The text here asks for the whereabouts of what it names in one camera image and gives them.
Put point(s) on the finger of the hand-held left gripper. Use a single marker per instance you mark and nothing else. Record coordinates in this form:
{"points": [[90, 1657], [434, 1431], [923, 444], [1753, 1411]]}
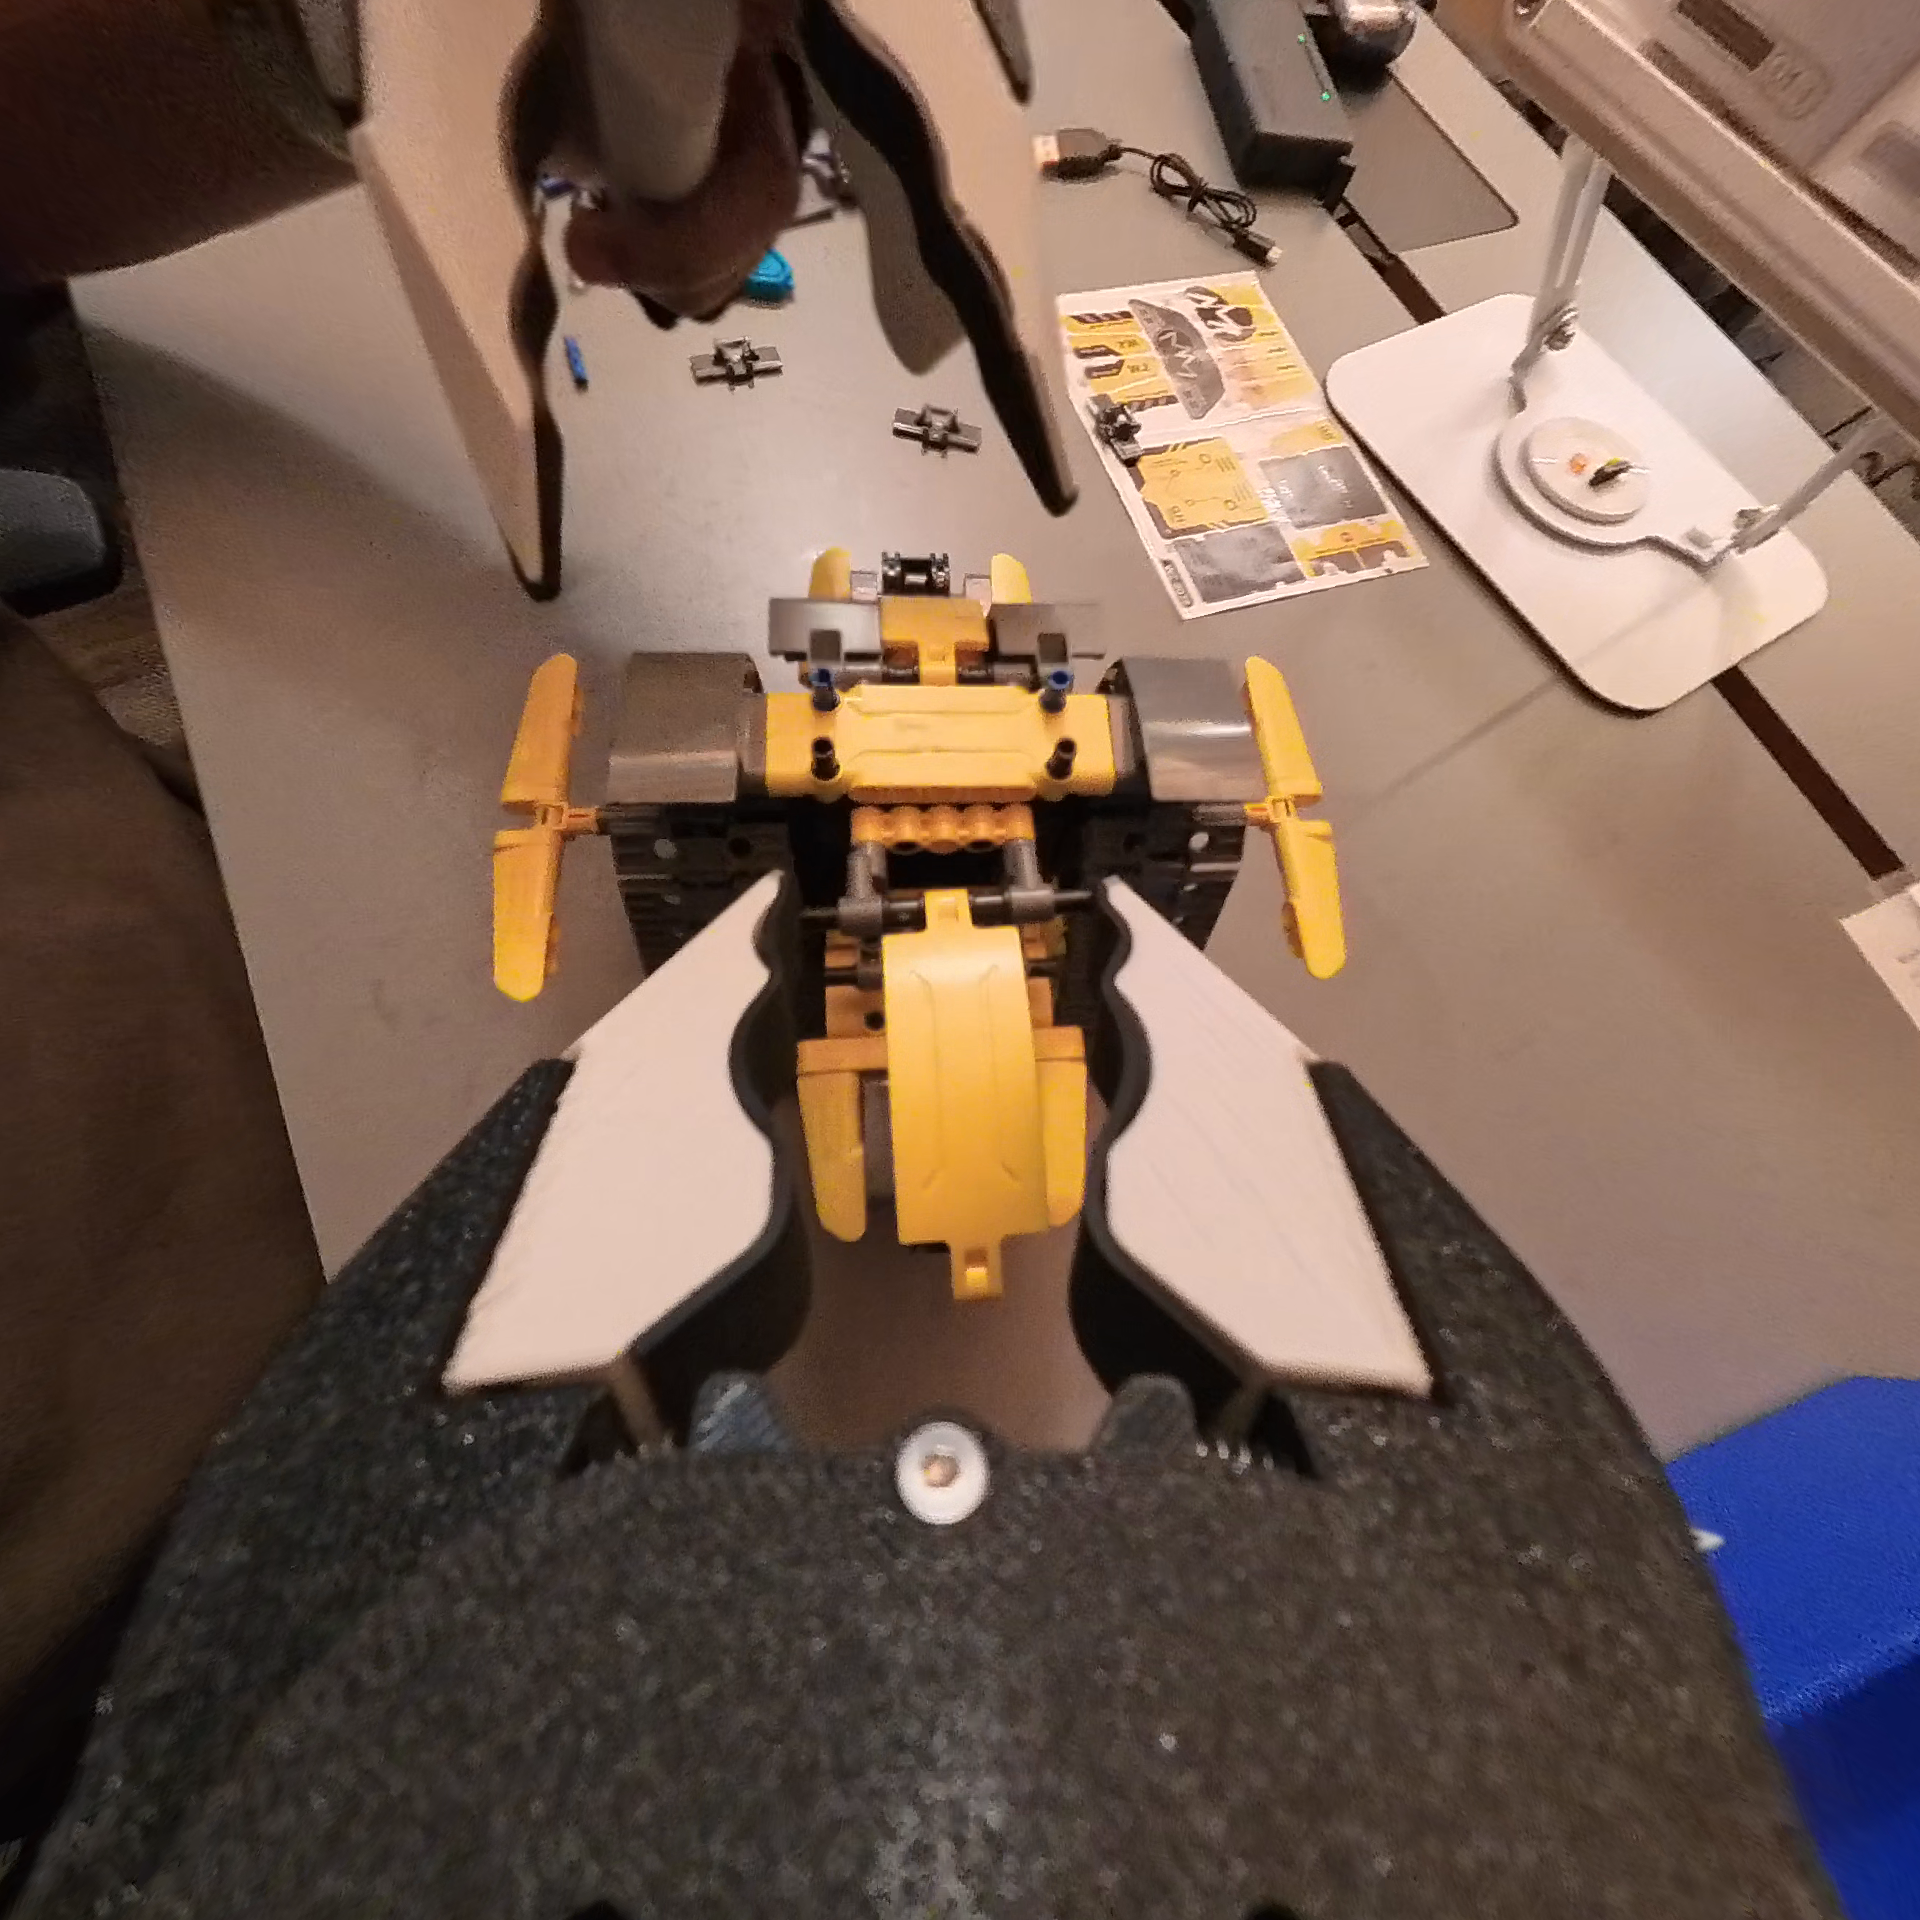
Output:
{"points": [[938, 195], [450, 300]]}

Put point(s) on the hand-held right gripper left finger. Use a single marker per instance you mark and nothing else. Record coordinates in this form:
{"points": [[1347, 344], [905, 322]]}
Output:
{"points": [[630, 1184]]}

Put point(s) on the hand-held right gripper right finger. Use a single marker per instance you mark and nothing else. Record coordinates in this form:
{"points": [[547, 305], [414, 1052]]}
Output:
{"points": [[1260, 1184]]}

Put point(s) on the yellow tracked brick vehicle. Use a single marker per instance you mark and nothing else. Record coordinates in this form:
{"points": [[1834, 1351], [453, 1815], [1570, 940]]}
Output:
{"points": [[938, 744]]}

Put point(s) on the person's left forearm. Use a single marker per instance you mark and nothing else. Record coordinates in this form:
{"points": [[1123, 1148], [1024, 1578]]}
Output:
{"points": [[181, 135]]}

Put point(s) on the person's left hand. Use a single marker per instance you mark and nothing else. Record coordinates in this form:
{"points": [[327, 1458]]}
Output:
{"points": [[735, 224]]}

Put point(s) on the small blue brick pin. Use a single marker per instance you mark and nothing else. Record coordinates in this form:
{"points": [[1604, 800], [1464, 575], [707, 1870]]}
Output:
{"points": [[575, 362]]}

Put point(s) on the teal brick separator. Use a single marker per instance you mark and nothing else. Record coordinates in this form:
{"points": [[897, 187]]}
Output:
{"points": [[771, 278]]}

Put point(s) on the small black brick part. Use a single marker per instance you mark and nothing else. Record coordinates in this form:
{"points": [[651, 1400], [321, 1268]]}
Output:
{"points": [[735, 362], [938, 425]]}

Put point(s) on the dark chair armrest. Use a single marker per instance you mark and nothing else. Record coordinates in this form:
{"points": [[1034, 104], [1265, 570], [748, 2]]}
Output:
{"points": [[53, 541]]}

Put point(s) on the yellow grey sticker sheet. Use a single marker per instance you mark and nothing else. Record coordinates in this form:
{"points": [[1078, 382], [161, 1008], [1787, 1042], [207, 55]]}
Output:
{"points": [[1288, 510]]}

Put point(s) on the grey round case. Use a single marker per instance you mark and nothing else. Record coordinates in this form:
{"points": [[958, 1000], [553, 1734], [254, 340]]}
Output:
{"points": [[1383, 18]]}

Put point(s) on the black desk mat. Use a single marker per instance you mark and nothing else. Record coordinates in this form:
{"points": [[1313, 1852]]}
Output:
{"points": [[1440, 164]]}

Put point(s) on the white book stand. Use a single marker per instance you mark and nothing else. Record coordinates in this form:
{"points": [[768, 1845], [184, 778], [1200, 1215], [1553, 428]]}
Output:
{"points": [[1424, 435]]}

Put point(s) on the printed paper sheet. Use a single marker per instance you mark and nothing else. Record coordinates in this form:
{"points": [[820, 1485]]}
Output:
{"points": [[1885, 961]]}

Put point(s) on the blue plastic bin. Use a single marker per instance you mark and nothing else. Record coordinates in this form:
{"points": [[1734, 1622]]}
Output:
{"points": [[1814, 1621]]}

